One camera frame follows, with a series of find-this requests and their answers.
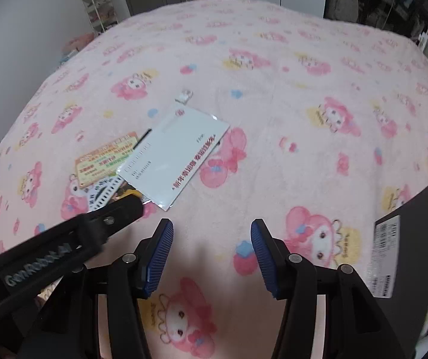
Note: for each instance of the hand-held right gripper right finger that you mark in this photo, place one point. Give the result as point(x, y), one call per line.
point(267, 258)

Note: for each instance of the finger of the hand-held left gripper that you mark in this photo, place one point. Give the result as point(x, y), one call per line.
point(118, 213)

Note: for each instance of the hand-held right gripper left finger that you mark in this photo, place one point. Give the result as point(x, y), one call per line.
point(157, 258)

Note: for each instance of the black and white printed card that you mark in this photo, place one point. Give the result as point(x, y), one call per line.
point(101, 194)

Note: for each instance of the white envelope with red print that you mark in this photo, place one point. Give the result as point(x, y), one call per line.
point(176, 153)

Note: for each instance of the black box with white label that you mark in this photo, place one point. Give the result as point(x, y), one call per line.
point(408, 239)

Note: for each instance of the orange printed card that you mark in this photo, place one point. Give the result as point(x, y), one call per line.
point(103, 160)

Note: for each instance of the pink printed blanket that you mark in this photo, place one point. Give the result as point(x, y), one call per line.
point(281, 127)

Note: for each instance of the pink bag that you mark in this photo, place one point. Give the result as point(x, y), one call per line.
point(79, 44)

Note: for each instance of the white shelf rack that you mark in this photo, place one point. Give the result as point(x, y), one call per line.
point(97, 7)

